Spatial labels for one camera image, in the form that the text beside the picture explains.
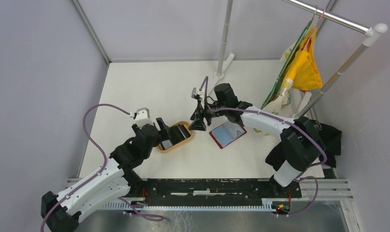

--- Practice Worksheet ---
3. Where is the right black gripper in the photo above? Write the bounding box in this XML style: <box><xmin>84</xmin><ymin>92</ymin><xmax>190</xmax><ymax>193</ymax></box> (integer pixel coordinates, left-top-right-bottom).
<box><xmin>188</xmin><ymin>99</ymin><xmax>227</xmax><ymax>132</ymax></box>

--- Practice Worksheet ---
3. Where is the red card holder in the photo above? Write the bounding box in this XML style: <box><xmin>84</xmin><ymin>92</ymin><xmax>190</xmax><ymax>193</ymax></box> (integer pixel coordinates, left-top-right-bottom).
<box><xmin>209</xmin><ymin>121</ymin><xmax>247</xmax><ymax>149</ymax></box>

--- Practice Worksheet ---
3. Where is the wooden tray with cards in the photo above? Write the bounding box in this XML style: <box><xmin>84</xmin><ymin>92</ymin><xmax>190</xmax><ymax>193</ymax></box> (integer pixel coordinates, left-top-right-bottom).
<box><xmin>156</xmin><ymin>121</ymin><xmax>195</xmax><ymax>153</ymax></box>

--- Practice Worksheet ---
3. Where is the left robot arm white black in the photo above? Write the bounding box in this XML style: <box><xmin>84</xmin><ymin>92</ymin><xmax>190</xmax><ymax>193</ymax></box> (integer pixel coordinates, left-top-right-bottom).
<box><xmin>40</xmin><ymin>117</ymin><xmax>170</xmax><ymax>232</ymax></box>

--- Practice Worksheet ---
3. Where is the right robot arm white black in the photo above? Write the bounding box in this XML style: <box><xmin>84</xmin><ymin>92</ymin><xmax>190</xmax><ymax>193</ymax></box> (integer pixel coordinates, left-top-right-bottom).
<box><xmin>189</xmin><ymin>83</ymin><xmax>327</xmax><ymax>197</ymax></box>

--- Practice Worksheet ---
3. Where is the green patterned hanging garment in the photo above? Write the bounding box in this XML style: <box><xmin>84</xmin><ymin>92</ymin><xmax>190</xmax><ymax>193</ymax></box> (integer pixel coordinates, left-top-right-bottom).
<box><xmin>254</xmin><ymin>19</ymin><xmax>314</xmax><ymax>135</ymax></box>

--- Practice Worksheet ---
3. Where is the yellow hanging garment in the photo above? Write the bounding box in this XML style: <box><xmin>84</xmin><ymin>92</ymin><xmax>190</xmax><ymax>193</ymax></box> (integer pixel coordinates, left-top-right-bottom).
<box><xmin>286</xmin><ymin>26</ymin><xmax>323</xmax><ymax>91</ymax></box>

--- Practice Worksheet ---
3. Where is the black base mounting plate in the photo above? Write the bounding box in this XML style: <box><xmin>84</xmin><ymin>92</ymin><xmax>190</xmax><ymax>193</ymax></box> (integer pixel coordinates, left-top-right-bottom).
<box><xmin>125</xmin><ymin>178</ymin><xmax>302</xmax><ymax>207</ymax></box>

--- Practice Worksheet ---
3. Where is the black cloth pile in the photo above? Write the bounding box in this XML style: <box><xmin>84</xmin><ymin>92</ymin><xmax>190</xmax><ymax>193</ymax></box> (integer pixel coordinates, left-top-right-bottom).
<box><xmin>265</xmin><ymin>117</ymin><xmax>342</xmax><ymax>171</ymax></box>

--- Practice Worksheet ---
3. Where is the metal clothes rack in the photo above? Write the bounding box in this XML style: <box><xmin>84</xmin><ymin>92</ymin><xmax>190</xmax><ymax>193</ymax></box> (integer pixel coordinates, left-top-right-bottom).
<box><xmin>200</xmin><ymin>0</ymin><xmax>389</xmax><ymax>119</ymax></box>

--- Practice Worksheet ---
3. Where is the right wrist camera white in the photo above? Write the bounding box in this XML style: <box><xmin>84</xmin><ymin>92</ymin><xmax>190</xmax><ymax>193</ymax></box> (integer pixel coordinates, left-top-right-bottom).
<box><xmin>191</xmin><ymin>87</ymin><xmax>205</xmax><ymax>101</ymax></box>

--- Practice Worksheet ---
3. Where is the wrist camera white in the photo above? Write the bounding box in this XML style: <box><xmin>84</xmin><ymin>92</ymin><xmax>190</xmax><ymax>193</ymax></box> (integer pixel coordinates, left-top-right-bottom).
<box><xmin>191</xmin><ymin>87</ymin><xmax>205</xmax><ymax>101</ymax></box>
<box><xmin>130</xmin><ymin>107</ymin><xmax>152</xmax><ymax>128</ymax></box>

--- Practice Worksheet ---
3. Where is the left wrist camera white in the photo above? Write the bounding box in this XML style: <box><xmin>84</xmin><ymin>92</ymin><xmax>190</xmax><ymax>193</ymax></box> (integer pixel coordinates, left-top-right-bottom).
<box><xmin>130</xmin><ymin>107</ymin><xmax>152</xmax><ymax>128</ymax></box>

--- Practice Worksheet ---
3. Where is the white cable duct strip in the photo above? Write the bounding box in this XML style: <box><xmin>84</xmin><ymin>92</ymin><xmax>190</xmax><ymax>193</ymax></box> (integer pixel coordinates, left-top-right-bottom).
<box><xmin>101</xmin><ymin>200</ymin><xmax>276</xmax><ymax>213</ymax></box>

